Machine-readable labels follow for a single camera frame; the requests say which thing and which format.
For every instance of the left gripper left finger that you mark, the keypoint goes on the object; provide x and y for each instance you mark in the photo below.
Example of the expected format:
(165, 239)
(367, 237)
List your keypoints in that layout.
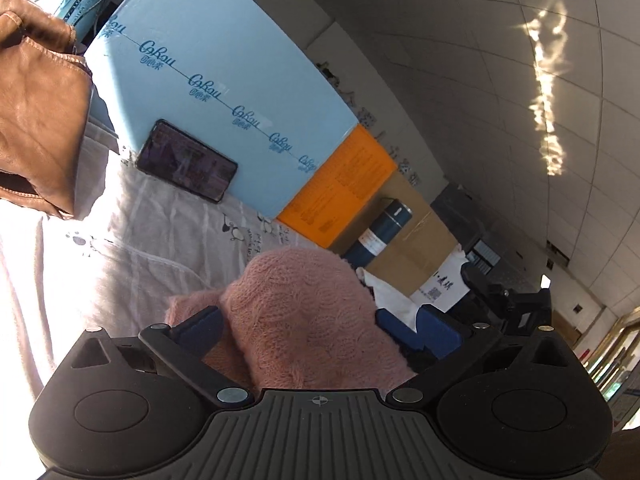
(182, 348)

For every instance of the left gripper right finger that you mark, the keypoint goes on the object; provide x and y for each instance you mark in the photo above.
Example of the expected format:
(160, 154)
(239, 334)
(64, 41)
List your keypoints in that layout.
(447, 349)

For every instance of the pink knitted sweater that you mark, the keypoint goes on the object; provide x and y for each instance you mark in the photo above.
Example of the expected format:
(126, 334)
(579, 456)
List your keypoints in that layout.
(298, 318)

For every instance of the white folded garment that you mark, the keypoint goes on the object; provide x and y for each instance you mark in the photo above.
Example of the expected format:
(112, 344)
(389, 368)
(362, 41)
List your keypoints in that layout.
(389, 298)

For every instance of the white tote bag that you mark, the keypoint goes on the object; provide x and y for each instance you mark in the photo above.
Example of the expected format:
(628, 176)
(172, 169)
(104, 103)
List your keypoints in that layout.
(445, 287)

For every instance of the brown cardboard box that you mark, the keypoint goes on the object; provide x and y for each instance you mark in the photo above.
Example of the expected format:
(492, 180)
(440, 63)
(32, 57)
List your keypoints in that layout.
(416, 252)

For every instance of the cartoon print bed sheet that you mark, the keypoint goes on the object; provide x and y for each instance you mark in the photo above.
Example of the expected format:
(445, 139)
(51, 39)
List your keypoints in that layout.
(136, 242)

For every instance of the dark blue vacuum bottle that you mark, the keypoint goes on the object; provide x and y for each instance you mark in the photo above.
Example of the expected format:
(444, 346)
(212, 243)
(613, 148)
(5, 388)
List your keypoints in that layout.
(375, 239)

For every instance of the orange box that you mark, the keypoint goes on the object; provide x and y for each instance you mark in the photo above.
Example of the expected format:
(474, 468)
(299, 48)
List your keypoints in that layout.
(326, 205)

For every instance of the smartphone playing video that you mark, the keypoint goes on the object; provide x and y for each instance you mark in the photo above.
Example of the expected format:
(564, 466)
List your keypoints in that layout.
(175, 157)

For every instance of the light blue Cabou box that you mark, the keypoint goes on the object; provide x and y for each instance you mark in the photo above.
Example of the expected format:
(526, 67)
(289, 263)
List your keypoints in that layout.
(224, 72)

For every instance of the brown leather jacket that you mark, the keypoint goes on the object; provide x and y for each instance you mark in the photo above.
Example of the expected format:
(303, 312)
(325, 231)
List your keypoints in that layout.
(46, 89)

